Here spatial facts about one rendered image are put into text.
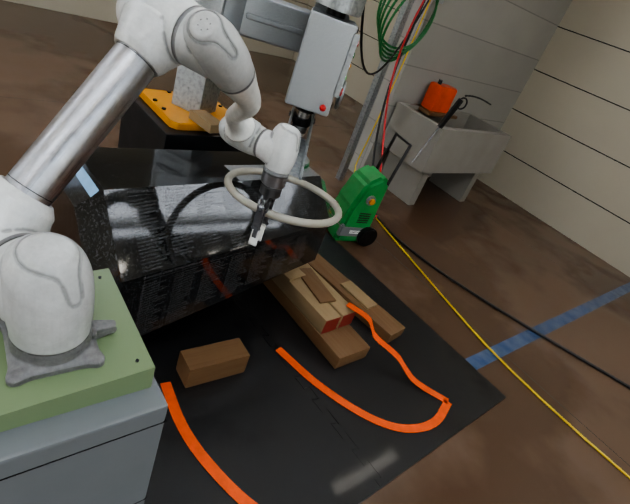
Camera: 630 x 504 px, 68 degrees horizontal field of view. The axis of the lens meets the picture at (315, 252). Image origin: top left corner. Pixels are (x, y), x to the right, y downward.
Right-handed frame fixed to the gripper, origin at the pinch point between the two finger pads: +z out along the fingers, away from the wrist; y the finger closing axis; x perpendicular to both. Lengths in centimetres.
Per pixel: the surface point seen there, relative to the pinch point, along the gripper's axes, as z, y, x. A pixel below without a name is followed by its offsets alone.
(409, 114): -19, 323, -29
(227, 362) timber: 72, 11, -2
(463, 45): -92, 383, -51
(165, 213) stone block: 8.7, 2.9, 37.7
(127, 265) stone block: 22.5, -18.7, 37.4
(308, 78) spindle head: -48, 72, 16
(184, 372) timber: 77, 0, 13
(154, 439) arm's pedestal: 22, -76, -10
